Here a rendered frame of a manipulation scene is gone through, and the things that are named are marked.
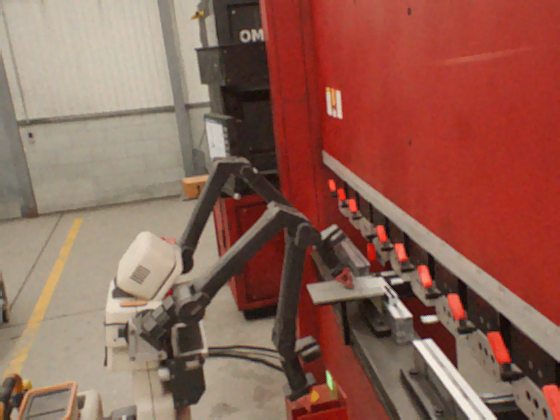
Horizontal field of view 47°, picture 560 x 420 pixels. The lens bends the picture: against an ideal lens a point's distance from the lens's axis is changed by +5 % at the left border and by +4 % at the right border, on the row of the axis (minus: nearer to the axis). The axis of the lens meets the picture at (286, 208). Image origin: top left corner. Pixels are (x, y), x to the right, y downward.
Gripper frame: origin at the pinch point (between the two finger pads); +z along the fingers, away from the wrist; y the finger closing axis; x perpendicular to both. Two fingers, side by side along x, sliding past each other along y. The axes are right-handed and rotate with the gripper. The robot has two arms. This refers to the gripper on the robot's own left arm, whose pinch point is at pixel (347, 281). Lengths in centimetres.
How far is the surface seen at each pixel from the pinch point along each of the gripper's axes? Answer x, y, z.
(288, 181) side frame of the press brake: -4, 84, -24
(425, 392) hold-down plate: 0, -62, 12
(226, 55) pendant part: -17, 99, -90
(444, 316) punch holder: -17, -77, -13
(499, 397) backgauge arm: -16, -61, 28
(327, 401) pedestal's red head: 27.7, -38.9, 10.5
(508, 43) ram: -51, -110, -70
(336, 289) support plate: 5.2, -1.5, -1.0
